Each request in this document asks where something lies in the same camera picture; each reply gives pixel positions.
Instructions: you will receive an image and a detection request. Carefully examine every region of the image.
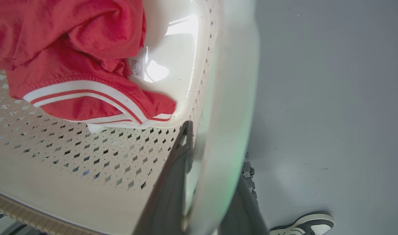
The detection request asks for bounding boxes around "red garment with white stripes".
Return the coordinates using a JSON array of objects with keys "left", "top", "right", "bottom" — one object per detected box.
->
[{"left": 0, "top": 0, "right": 177, "bottom": 130}]

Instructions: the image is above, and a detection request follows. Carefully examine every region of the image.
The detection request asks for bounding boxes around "black and white sneaker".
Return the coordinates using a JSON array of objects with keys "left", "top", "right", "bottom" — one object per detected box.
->
[{"left": 269, "top": 212, "right": 335, "bottom": 235}]

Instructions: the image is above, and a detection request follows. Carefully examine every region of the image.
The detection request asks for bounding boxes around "white perforated plastic laundry basket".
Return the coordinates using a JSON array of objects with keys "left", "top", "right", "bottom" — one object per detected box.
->
[{"left": 0, "top": 0, "right": 261, "bottom": 235}]

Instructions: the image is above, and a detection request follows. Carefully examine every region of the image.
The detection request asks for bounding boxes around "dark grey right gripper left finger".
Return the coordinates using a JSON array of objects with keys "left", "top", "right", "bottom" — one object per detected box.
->
[{"left": 133, "top": 120, "right": 194, "bottom": 235}]

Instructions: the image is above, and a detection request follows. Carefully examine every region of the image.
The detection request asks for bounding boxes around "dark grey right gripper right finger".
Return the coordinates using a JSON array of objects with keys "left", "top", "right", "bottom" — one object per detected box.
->
[{"left": 218, "top": 153, "right": 268, "bottom": 235}]

